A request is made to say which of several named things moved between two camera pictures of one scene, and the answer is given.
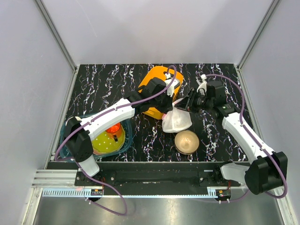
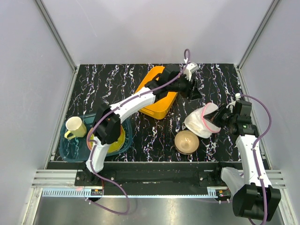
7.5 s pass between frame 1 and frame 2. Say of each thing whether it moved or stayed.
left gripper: moved
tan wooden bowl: stayed
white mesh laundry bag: moved
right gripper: moved
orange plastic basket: stayed
